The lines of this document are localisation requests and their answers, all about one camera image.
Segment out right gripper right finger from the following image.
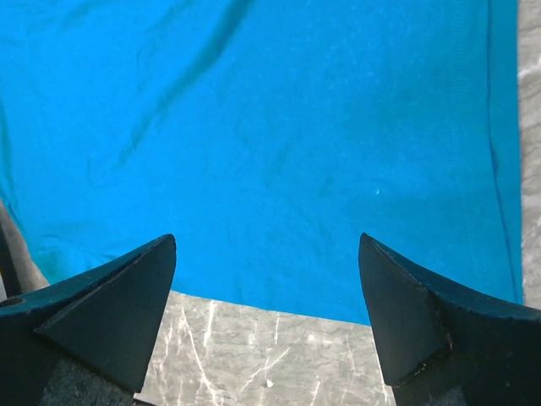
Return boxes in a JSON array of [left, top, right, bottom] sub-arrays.
[[358, 233, 540, 406]]

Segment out blue t shirt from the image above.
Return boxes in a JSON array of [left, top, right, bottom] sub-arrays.
[[1, 1, 522, 324]]

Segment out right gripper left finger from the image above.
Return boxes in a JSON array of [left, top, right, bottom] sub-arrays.
[[1, 234, 176, 405]]

